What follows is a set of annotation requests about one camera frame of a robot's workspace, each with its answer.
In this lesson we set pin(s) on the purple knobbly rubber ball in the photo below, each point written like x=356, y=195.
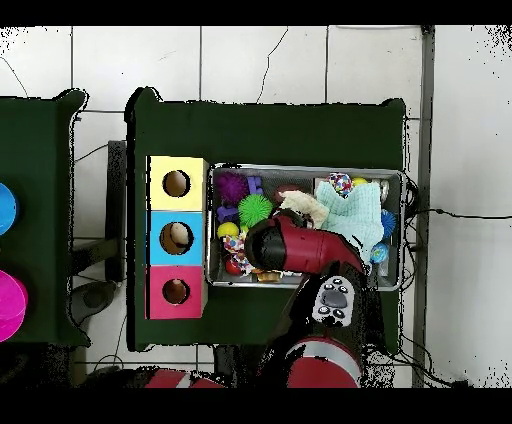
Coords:
x=231, y=188

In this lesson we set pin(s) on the purple plastic block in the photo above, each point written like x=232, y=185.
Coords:
x=254, y=185
x=226, y=214

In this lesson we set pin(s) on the blue round bowl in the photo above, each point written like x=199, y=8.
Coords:
x=6, y=208

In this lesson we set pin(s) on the mint green muslin cloth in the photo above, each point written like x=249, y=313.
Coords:
x=356, y=216

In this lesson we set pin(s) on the small brown plush doll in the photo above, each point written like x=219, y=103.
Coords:
x=176, y=284

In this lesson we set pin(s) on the colourful crumpled cloth ball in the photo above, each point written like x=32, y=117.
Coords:
x=234, y=248
x=340, y=184

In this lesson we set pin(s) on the dark green table cloth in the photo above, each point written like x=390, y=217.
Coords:
x=36, y=152
x=260, y=132

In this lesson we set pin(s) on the magenta round bowl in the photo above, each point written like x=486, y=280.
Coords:
x=10, y=308

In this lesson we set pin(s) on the yellow smooth ball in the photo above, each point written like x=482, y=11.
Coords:
x=227, y=230

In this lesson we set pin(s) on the cream muslin cloth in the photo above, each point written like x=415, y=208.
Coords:
x=304, y=204

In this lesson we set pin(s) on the wooden three-hole sorting box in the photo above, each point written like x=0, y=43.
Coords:
x=176, y=256

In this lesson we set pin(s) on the green spiky puffer ball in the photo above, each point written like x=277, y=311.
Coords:
x=255, y=211

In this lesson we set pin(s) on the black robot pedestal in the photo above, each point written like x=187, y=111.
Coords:
x=236, y=368

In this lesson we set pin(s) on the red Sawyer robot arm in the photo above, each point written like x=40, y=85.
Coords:
x=312, y=248

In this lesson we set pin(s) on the brown toy football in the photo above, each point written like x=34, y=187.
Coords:
x=286, y=188

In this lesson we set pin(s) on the beige round toy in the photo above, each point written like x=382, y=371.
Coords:
x=180, y=234

